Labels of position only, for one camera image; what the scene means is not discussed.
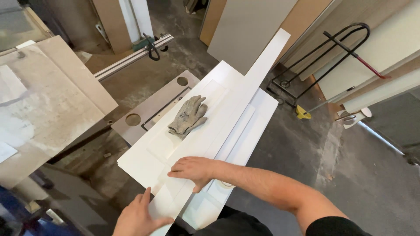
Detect grey knitted work glove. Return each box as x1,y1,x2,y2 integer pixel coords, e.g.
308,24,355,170
168,95,208,135
168,117,208,141

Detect grey machine cabinet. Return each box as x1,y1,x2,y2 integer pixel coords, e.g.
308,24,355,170
13,163,120,236

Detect white flat panel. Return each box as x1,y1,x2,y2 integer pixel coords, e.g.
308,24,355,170
181,87,279,231

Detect person's left hand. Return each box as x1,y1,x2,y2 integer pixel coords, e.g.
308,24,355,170
112,187,175,236

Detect large beige worktable board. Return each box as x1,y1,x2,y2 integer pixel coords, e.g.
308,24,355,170
0,35,119,189

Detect stack of leaning boards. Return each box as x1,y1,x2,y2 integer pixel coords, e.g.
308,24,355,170
279,0,420,115

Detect tan leaning board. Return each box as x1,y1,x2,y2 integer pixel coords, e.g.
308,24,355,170
199,0,228,47

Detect blue machine part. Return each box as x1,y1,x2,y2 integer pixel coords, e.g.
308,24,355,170
0,184,82,236

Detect long white board strip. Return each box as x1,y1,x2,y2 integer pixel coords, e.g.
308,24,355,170
148,28,291,236

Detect white recessed door panel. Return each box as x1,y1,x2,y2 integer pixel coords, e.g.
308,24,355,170
117,60,245,196

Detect grey panel with round holes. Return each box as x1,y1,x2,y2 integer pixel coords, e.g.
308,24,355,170
111,70,201,147

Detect person's black shirt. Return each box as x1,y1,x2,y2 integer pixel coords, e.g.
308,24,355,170
166,205,373,236

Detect person's right hand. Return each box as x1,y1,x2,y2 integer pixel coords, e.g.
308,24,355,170
167,156,218,194

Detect green clamp with black lever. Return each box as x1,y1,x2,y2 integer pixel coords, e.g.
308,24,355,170
132,32,170,62

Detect short white narrow strip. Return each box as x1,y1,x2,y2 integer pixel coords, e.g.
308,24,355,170
213,104,256,162

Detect white round offcuts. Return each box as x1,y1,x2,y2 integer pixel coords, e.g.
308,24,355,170
335,107,373,129

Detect yellow-headed tool grey handle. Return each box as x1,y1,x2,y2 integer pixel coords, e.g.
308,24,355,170
295,86,357,120

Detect brown leaning board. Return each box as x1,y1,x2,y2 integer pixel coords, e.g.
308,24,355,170
92,0,132,55

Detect white leaning posts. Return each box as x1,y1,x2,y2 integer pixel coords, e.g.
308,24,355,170
118,0,155,43

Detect aluminium fence rail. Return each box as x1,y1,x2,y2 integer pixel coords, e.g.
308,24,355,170
93,33,175,82

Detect black tubular hand truck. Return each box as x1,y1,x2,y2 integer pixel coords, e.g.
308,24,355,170
266,22,371,108

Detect black bar clamp red handle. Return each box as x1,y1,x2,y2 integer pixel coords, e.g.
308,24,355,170
323,30,392,80

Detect grey leaning panel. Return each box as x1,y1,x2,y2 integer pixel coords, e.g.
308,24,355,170
207,0,298,75

